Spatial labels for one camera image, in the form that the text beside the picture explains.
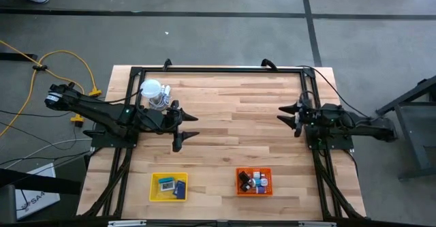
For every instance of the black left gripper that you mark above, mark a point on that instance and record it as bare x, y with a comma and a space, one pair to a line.
176, 128

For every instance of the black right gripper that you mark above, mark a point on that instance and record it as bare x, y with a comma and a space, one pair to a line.
301, 119

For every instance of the cyan rectangular block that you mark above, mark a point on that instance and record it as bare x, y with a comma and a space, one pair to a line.
166, 179

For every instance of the navy blue small box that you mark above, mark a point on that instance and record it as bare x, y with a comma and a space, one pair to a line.
181, 188

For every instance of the white blue eraser box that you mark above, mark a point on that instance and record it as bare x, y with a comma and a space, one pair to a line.
167, 185

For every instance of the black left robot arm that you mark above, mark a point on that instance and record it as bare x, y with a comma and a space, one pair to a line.
98, 109

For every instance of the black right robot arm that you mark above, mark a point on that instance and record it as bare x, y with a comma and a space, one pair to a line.
368, 129

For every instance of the white mushroom table lamp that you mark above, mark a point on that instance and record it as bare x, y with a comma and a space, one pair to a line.
150, 88

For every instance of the yellow plastic basket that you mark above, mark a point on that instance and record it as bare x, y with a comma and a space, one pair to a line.
156, 194

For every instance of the orange plastic basket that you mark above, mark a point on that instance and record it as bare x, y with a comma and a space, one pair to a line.
269, 191

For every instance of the black metal cart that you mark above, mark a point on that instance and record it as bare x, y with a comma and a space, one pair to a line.
413, 131

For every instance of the white printed box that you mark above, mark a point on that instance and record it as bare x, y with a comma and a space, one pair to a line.
37, 199

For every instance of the black aluminium table frame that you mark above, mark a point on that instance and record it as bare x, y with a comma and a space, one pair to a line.
221, 70

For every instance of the silver metal bracket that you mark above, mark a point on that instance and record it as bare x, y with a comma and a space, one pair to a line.
316, 224
126, 223

